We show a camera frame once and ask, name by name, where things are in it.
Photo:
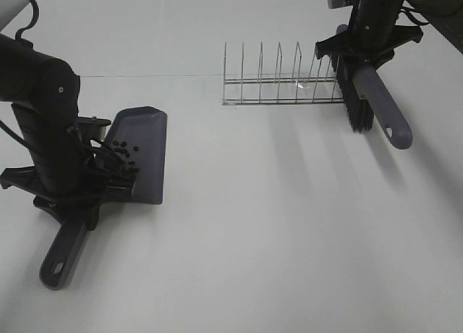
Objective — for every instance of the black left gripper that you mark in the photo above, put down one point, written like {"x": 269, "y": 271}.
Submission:
{"x": 64, "y": 173}

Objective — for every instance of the grey plastic dustpan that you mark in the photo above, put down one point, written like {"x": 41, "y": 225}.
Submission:
{"x": 144, "y": 126}

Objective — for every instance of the metal wire dish rack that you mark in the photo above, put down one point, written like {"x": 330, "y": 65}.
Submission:
{"x": 257, "y": 81}

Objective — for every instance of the grey hand brush black bristles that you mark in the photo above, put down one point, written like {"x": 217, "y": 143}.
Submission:
{"x": 365, "y": 95}

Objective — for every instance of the pile of coffee beans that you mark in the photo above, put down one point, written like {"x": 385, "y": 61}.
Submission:
{"x": 127, "y": 153}

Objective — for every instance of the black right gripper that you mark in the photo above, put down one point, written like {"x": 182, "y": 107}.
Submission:
{"x": 368, "y": 41}

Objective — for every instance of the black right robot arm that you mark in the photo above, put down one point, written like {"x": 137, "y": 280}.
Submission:
{"x": 372, "y": 11}

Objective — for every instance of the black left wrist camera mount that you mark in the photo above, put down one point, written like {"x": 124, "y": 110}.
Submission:
{"x": 92, "y": 128}

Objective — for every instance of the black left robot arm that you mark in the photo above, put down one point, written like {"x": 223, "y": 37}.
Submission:
{"x": 43, "y": 91}

